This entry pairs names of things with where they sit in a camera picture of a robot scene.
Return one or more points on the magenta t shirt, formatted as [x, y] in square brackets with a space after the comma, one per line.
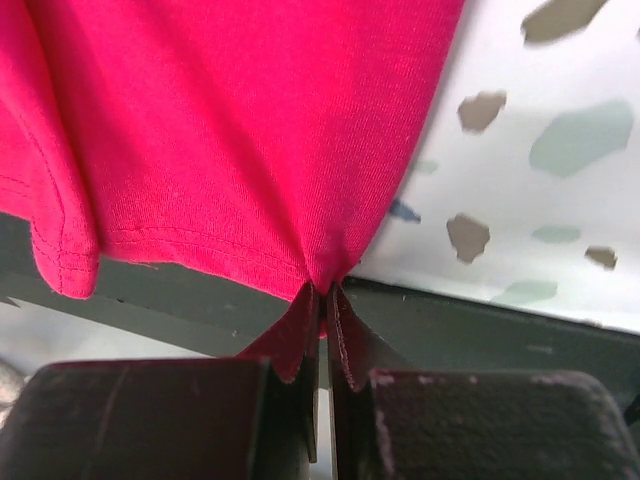
[259, 141]

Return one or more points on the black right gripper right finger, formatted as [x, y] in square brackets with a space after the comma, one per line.
[391, 421]

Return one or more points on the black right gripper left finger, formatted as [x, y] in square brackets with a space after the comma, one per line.
[249, 416]

